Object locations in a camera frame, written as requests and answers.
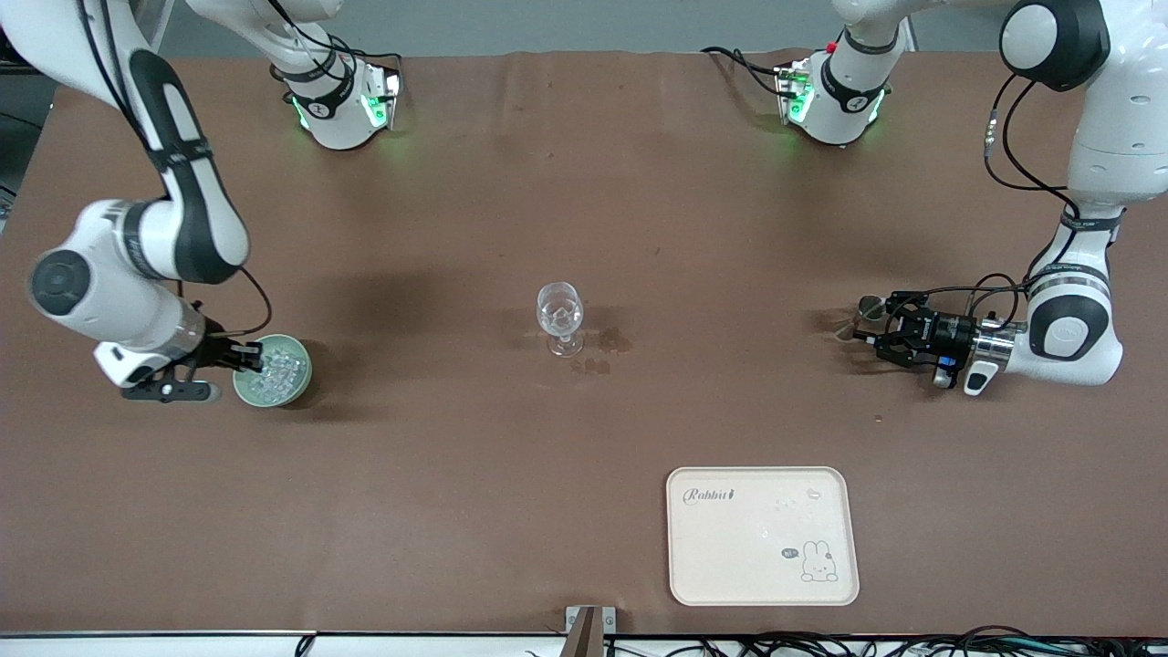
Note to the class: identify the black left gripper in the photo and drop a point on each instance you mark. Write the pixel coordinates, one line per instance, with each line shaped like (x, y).
(949, 332)

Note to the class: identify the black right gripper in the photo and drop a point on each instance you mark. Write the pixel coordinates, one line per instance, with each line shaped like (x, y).
(217, 350)

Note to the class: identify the pile of clear ice cubes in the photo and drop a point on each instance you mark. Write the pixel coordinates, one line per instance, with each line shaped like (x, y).
(278, 374)

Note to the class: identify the silver metal jigger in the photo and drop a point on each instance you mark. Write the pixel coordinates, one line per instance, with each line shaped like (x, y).
(871, 308)

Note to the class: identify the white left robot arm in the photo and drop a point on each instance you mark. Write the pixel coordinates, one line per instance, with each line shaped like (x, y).
(1113, 137)

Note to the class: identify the clear wine glass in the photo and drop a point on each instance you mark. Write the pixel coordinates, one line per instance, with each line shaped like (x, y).
(559, 315)

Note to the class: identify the green ceramic bowl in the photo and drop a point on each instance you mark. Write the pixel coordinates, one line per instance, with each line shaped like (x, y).
(246, 388)

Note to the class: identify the cream rabbit print tray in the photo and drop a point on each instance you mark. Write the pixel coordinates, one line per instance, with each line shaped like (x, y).
(757, 547)

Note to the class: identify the brown table cover sheet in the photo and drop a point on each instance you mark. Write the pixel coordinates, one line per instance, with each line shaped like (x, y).
(547, 474)

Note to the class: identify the brown wooden bar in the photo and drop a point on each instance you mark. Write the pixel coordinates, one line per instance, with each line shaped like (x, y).
(584, 639)

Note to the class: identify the grey metal bracket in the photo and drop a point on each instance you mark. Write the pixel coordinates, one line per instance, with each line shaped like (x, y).
(610, 620)

